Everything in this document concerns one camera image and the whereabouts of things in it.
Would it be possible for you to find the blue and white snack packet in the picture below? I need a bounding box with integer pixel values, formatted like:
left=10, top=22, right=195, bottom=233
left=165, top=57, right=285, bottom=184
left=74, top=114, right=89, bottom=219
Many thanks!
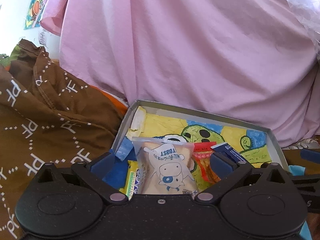
left=210, top=142, right=247, bottom=165

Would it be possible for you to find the red snack packet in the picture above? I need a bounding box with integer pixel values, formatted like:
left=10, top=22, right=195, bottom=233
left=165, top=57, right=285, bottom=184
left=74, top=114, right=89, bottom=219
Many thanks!
left=192, top=141, right=220, bottom=184

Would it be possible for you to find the toast bread clear packet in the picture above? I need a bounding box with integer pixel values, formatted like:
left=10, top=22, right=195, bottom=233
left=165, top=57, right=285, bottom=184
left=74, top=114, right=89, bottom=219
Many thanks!
left=132, top=137, right=198, bottom=196

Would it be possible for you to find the yellow candy packet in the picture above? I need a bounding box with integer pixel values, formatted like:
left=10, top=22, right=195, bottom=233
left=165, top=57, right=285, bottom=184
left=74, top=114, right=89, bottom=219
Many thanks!
left=120, top=160, right=140, bottom=199

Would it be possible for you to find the grey box with frog drawing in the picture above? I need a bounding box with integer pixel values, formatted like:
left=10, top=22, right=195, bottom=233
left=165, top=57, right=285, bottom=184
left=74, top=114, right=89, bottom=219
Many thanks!
left=106, top=101, right=288, bottom=194

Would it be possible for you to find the colourful cartoon blanket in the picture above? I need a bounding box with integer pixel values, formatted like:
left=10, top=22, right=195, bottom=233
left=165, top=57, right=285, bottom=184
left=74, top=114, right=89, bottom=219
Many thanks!
left=282, top=135, right=319, bottom=239

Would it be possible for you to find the brown PF patterned cloth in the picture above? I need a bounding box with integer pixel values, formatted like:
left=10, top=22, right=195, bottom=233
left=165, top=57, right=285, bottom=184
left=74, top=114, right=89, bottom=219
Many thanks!
left=0, top=40, right=127, bottom=239

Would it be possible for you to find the pink bed sheet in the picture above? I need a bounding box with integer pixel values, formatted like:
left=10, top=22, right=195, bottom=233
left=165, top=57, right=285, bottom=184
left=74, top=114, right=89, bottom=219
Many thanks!
left=41, top=0, right=319, bottom=147

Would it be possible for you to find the clear plastic bag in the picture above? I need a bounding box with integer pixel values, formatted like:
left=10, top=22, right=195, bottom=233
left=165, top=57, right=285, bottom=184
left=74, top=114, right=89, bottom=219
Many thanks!
left=285, top=0, right=319, bottom=50

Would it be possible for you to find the colourful wall poster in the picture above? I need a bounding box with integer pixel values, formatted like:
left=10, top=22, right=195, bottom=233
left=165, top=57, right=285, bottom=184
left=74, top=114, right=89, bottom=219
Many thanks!
left=24, top=0, right=44, bottom=30

